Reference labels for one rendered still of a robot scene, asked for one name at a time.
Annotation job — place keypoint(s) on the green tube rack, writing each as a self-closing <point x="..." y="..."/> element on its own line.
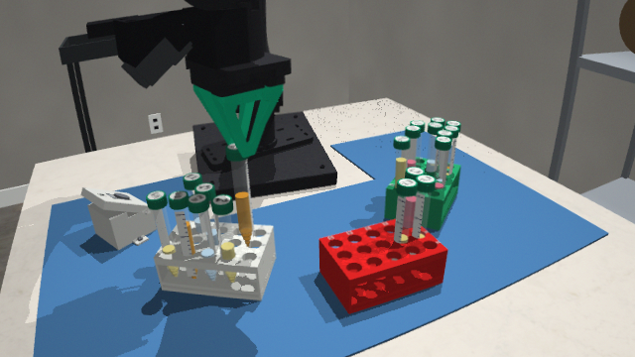
<point x="440" y="198"/>

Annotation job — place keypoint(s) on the red tube rack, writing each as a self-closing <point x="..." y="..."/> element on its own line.
<point x="348" y="286"/>

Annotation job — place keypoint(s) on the white test tube rack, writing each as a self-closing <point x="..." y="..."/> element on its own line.
<point x="262" y="264"/>

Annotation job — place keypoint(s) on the blue bench mat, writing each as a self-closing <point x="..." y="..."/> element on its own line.
<point x="97" y="301"/>

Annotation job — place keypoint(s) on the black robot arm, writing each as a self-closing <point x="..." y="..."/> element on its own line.
<point x="150" y="44"/>

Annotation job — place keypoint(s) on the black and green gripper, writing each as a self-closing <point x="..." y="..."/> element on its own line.
<point x="229" y="86"/>

